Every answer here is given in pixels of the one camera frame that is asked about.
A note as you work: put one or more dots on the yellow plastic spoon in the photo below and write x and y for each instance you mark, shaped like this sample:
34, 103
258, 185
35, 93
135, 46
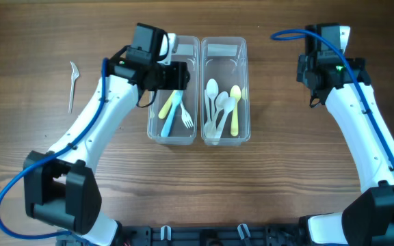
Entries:
236, 94

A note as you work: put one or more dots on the clear plastic container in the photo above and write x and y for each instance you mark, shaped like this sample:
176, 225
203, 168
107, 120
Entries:
225, 59
188, 50

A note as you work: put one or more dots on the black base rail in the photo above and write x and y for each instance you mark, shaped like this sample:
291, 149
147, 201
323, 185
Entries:
242, 234

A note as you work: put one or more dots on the thin clear plastic fork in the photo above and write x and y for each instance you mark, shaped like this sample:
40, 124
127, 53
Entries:
74, 76

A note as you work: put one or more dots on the left clear plastic container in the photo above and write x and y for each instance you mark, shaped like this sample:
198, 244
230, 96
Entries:
188, 50

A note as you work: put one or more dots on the white small spoon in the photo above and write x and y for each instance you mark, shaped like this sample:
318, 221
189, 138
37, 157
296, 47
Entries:
212, 92

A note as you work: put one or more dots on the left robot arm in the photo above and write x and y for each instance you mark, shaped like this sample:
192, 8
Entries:
59, 186

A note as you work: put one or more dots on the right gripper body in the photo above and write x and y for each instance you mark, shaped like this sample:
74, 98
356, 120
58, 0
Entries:
305, 73

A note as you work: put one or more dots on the right clear plastic container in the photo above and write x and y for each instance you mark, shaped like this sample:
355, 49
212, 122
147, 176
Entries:
225, 59

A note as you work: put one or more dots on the white thick-handled spoon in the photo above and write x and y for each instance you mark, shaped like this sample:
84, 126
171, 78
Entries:
228, 106

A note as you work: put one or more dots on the beige wooden fork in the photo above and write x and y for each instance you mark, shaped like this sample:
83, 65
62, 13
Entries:
166, 107

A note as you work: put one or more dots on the white slim spoon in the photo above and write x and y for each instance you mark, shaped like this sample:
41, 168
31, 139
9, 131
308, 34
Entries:
219, 106

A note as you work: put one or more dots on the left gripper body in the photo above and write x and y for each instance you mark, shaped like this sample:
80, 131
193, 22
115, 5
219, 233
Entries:
178, 75

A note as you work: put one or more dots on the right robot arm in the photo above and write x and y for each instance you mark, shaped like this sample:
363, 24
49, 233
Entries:
344, 88

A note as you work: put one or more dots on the white slim plastic fork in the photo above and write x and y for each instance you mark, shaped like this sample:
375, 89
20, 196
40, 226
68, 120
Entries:
186, 117

